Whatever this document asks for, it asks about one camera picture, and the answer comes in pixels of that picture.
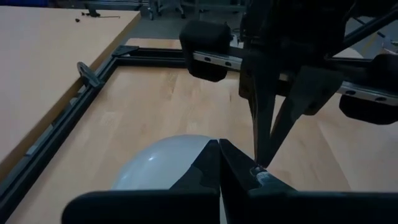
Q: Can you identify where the grey office chair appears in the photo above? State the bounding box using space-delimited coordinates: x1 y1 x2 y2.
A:
148 0 187 20

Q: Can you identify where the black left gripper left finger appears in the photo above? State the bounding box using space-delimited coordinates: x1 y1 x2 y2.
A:
62 139 221 224

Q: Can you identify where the small dark object with wire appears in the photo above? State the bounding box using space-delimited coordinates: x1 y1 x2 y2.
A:
81 9 121 19

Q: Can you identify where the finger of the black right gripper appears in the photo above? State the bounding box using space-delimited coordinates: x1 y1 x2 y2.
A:
264 66 343 167
238 49 280 167

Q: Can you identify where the black aluminium table frame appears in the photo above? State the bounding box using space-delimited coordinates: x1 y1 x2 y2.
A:
0 45 374 223

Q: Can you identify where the black frame clamp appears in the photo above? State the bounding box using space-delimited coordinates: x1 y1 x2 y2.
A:
76 61 104 90

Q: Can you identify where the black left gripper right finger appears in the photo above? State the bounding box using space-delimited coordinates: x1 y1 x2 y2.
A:
219 139 398 224

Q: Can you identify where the light wooden desk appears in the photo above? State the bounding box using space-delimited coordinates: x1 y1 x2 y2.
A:
0 5 142 183

